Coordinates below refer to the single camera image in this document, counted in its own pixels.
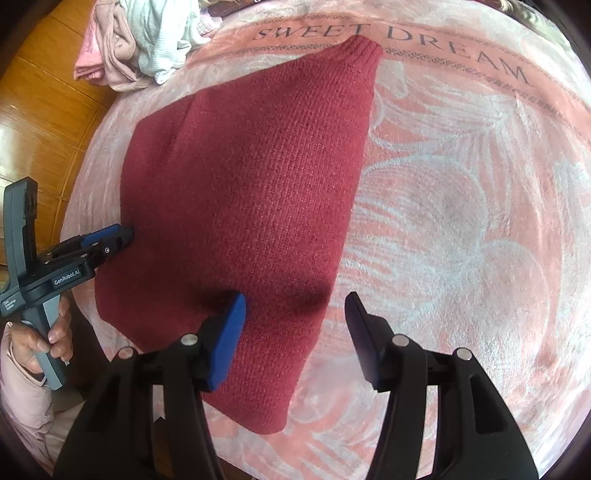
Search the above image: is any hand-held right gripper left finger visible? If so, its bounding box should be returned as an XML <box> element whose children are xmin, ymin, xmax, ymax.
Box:
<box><xmin>53</xmin><ymin>291</ymin><xmax>247</xmax><ymax>480</ymax></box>

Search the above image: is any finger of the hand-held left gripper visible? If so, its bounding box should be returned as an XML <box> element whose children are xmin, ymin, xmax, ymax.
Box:
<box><xmin>41</xmin><ymin>239</ymin><xmax>132</xmax><ymax>273</ymax></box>
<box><xmin>46</xmin><ymin>224</ymin><xmax>134</xmax><ymax>257</ymax></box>

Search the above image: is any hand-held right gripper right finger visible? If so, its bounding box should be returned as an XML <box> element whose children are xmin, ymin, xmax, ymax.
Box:
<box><xmin>345</xmin><ymin>292</ymin><xmax>540</xmax><ymax>480</ymax></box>

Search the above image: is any maroon knit sweater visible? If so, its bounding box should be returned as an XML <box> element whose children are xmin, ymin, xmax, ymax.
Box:
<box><xmin>95</xmin><ymin>34</ymin><xmax>385</xmax><ymax>435</ymax></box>

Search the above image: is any person's left hand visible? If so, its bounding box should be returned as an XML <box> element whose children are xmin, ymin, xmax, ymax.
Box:
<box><xmin>4</xmin><ymin>295</ymin><xmax>75</xmax><ymax>386</ymax></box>

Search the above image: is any pink floral printed blanket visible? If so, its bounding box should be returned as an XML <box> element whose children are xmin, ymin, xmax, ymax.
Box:
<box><xmin>55</xmin><ymin>0</ymin><xmax>587</xmax><ymax>480</ymax></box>

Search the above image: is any pale pink garment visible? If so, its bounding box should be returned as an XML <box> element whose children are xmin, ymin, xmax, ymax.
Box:
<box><xmin>74</xmin><ymin>0</ymin><xmax>155</xmax><ymax>92</ymax></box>

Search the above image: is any white striped garment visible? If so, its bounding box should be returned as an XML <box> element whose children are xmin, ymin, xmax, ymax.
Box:
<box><xmin>117</xmin><ymin>0</ymin><xmax>215</xmax><ymax>85</ymax></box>

